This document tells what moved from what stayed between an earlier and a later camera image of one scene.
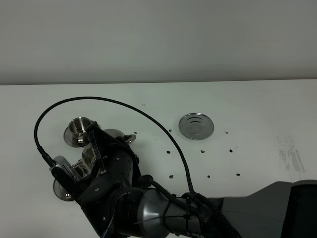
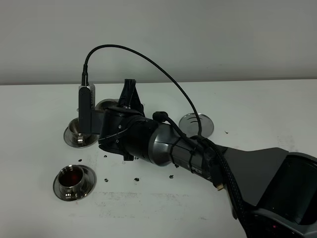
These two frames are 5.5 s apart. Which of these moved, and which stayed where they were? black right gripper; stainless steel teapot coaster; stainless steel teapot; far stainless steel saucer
Moved: stainless steel teapot; black right gripper
Stayed: far stainless steel saucer; stainless steel teapot coaster
